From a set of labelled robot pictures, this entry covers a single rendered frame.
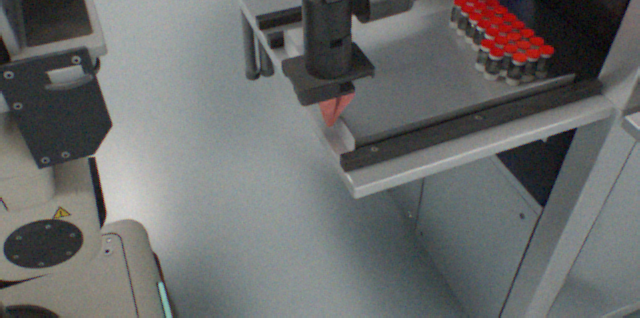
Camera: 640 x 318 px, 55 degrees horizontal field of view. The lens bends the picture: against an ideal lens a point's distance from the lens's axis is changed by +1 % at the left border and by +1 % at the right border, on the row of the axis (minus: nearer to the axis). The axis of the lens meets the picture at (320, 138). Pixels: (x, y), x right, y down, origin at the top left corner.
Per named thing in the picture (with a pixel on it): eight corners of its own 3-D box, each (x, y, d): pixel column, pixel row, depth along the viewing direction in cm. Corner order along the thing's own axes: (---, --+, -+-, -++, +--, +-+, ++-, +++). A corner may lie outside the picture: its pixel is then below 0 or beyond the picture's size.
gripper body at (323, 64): (376, 81, 75) (379, 31, 70) (299, 103, 72) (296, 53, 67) (354, 52, 79) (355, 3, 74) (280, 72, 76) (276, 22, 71)
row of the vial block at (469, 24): (457, 20, 101) (462, -4, 97) (523, 84, 89) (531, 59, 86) (446, 23, 100) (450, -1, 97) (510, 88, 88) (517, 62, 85)
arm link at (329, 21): (292, -25, 67) (313, 0, 64) (348, -39, 69) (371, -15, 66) (295, 27, 72) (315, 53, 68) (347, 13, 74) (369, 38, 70)
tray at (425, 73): (469, 3, 105) (473, -15, 102) (568, 93, 88) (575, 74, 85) (284, 48, 95) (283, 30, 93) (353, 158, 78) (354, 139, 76)
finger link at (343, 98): (355, 135, 80) (356, 79, 73) (304, 150, 78) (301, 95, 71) (334, 103, 84) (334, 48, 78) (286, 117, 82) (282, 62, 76)
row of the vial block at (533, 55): (469, 17, 101) (474, -7, 98) (536, 80, 89) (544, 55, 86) (458, 20, 101) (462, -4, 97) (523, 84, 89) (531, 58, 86)
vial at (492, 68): (492, 70, 91) (499, 45, 88) (501, 79, 90) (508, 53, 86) (480, 74, 91) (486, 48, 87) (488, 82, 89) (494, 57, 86)
